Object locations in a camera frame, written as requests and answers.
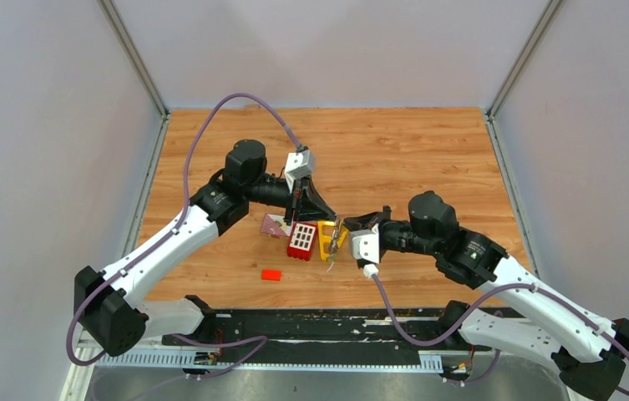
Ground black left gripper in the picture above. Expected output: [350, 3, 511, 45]
[246, 174, 337, 226]

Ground large metal keyring with tags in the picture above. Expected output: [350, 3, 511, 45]
[327, 216, 345, 264]

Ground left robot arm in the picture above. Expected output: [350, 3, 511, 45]
[74, 140, 336, 357]

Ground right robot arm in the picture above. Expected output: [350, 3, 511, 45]
[343, 190, 629, 400]

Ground red window block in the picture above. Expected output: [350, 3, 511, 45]
[287, 222, 317, 261]

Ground small orange-red block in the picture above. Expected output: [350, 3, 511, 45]
[261, 269, 282, 282]

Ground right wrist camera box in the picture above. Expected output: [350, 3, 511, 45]
[349, 224, 381, 271]

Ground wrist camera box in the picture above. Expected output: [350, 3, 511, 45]
[283, 149, 317, 192]
[349, 224, 381, 271]

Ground yellow plastic triangle frame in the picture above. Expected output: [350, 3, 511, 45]
[317, 221, 348, 262]

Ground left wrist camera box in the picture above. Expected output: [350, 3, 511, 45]
[283, 149, 317, 192]

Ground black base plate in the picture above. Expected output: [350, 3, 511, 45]
[183, 307, 490, 351]

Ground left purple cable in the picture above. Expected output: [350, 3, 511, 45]
[65, 92, 310, 381]

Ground aluminium front rail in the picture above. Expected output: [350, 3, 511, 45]
[79, 311, 582, 373]

